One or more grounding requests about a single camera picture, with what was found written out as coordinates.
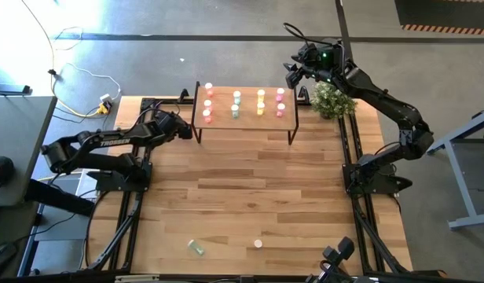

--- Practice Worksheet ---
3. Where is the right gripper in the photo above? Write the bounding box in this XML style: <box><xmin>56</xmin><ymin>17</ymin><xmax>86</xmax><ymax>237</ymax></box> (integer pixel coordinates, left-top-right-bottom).
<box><xmin>284</xmin><ymin>38</ymin><xmax>347</xmax><ymax>90</ymax></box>

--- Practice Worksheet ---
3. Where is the green medicine bottle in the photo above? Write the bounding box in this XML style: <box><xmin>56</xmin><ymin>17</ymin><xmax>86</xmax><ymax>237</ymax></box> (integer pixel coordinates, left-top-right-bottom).
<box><xmin>186</xmin><ymin>239</ymin><xmax>206</xmax><ymax>256</ymax></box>

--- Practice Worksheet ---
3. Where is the potted green plant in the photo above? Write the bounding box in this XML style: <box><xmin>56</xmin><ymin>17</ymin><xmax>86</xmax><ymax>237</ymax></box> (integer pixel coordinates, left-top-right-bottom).
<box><xmin>309</xmin><ymin>80</ymin><xmax>358</xmax><ymax>120</ymax></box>

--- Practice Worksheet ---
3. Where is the black desk foot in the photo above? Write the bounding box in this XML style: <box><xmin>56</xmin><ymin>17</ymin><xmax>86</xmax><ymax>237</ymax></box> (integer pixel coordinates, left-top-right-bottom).
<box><xmin>24</xmin><ymin>178</ymin><xmax>96</xmax><ymax>217</ymax></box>

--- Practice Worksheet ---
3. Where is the grey desk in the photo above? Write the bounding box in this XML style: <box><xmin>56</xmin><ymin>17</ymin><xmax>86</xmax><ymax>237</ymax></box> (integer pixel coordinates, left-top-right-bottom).
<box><xmin>0</xmin><ymin>95</ymin><xmax>58</xmax><ymax>208</ymax></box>

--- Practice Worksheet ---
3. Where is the black hazard-striped mat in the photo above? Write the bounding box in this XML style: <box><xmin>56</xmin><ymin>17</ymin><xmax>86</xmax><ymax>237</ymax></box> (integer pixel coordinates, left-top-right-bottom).
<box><xmin>394</xmin><ymin>0</ymin><xmax>484</xmax><ymax>36</ymax></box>

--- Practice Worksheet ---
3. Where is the black flat device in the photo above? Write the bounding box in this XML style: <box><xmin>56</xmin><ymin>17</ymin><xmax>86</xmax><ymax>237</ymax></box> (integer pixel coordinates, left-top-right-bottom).
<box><xmin>0</xmin><ymin>83</ymin><xmax>32</xmax><ymax>97</ymax></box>

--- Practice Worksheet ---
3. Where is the black round pouch red print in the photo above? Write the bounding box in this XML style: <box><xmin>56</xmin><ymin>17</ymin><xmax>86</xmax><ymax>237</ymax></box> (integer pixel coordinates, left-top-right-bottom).
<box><xmin>0</xmin><ymin>155</ymin><xmax>15</xmax><ymax>187</ymax></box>

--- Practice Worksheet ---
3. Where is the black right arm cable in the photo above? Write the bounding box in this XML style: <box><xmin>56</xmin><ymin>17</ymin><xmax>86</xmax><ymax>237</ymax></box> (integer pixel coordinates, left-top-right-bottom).
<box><xmin>282</xmin><ymin>22</ymin><xmax>333</xmax><ymax>47</ymax></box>

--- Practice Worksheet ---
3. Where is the black aluminium table frame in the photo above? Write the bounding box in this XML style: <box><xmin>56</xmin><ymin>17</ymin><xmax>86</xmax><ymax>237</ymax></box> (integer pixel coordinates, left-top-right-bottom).
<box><xmin>82</xmin><ymin>96</ymin><xmax>447</xmax><ymax>278</ymax></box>

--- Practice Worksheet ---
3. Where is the white cable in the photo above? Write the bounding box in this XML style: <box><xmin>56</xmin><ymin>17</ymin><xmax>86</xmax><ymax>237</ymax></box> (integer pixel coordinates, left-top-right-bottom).
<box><xmin>64</xmin><ymin>61</ymin><xmax>123</xmax><ymax>101</ymax></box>

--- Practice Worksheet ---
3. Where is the yellow cable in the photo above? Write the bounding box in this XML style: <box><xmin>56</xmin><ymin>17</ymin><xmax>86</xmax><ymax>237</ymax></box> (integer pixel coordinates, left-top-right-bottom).
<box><xmin>20</xmin><ymin>0</ymin><xmax>109</xmax><ymax>119</ymax></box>

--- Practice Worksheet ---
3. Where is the blue-grey metal table frame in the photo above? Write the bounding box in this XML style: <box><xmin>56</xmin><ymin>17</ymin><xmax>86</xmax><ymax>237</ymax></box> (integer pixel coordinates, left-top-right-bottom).
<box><xmin>422</xmin><ymin>108</ymin><xmax>484</xmax><ymax>231</ymax></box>

